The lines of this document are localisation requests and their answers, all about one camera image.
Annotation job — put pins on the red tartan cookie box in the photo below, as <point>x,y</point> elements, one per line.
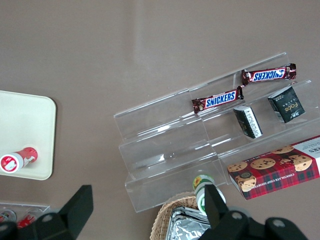
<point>275,172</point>

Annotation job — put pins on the oval wicker basket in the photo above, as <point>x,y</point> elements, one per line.
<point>162,215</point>

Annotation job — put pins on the clear acrylic bottle rack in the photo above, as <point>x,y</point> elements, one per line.
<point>37,207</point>

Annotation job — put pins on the clear acrylic step stand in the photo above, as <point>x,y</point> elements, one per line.
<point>162,150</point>

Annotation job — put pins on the small black box white side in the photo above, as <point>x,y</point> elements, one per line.
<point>247,121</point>

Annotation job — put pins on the green white yoghurt bottle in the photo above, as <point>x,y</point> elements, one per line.
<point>200,185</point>

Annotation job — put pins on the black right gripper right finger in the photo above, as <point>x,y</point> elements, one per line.
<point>232,225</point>

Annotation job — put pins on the stack of foil trays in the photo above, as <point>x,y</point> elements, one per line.
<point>187,227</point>

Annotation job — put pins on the Snickers chocolate bar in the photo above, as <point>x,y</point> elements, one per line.
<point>268,75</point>
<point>217,102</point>

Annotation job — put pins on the small black box gold print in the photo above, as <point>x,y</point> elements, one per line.
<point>286,105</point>

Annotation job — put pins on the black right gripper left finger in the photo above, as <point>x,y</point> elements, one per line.
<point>62,225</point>

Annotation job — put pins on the red white yoghurt bottle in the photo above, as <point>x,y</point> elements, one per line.
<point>15,161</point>

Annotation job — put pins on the beige plastic tray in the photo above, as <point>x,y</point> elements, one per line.
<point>25,125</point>

